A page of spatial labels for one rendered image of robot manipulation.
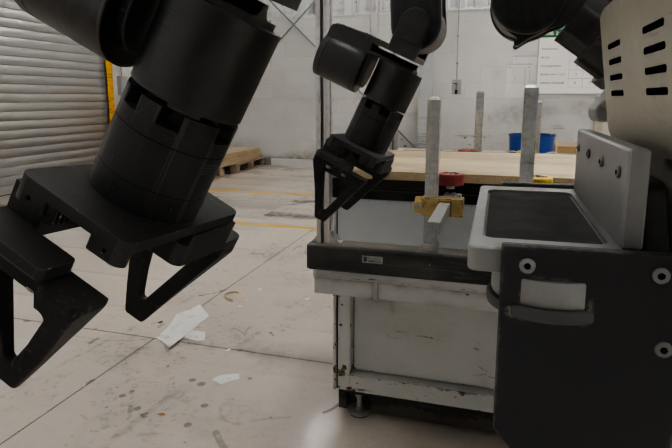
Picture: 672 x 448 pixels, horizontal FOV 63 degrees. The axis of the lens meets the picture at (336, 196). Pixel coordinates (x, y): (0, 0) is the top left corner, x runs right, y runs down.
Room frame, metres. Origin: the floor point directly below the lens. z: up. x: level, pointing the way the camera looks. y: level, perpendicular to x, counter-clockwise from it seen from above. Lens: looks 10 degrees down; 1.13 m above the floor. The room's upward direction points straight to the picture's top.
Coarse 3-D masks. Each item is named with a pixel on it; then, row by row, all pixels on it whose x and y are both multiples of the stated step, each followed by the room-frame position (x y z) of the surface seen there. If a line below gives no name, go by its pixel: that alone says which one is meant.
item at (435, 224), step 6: (438, 204) 1.47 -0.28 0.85; (444, 204) 1.47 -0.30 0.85; (438, 210) 1.38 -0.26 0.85; (444, 210) 1.38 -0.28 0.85; (432, 216) 1.31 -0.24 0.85; (438, 216) 1.31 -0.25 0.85; (444, 216) 1.34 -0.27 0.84; (432, 222) 1.25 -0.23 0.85; (438, 222) 1.25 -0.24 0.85; (444, 222) 1.35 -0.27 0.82; (432, 228) 1.25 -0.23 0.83; (438, 228) 1.25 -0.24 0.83; (438, 234) 1.25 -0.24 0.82
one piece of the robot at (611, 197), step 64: (512, 192) 0.53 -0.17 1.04; (576, 192) 0.51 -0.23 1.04; (640, 192) 0.31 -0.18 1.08; (512, 256) 0.31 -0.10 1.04; (576, 256) 0.30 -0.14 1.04; (640, 256) 0.30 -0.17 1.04; (512, 320) 0.31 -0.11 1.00; (576, 320) 0.30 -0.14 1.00; (640, 320) 0.29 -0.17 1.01; (512, 384) 0.31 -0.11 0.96; (576, 384) 0.30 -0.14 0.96; (640, 384) 0.29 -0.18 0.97
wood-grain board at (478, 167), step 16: (400, 160) 2.05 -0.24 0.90; (416, 160) 2.05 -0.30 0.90; (448, 160) 2.05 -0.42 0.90; (464, 160) 2.05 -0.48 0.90; (480, 160) 2.05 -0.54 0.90; (496, 160) 2.05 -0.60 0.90; (512, 160) 2.05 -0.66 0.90; (544, 160) 2.05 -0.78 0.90; (560, 160) 2.05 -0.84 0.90; (368, 176) 1.76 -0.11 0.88; (400, 176) 1.73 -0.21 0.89; (416, 176) 1.72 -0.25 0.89; (464, 176) 1.67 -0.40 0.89; (480, 176) 1.66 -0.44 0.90; (496, 176) 1.65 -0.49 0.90; (512, 176) 1.63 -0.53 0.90; (560, 176) 1.62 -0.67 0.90
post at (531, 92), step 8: (528, 88) 1.44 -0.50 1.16; (536, 88) 1.44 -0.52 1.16; (528, 96) 1.44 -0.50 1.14; (536, 96) 1.44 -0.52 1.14; (528, 104) 1.44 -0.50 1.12; (536, 104) 1.44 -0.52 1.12; (528, 112) 1.44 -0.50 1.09; (536, 112) 1.44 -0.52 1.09; (528, 120) 1.44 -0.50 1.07; (536, 120) 1.44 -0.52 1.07; (528, 128) 1.44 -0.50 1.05; (528, 136) 1.44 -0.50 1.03; (528, 144) 1.44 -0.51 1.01; (520, 152) 1.47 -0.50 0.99; (528, 152) 1.44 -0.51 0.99; (520, 160) 1.45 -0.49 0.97; (528, 160) 1.44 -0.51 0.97; (520, 168) 1.45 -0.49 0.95; (528, 168) 1.44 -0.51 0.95; (520, 176) 1.45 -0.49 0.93; (528, 176) 1.44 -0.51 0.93
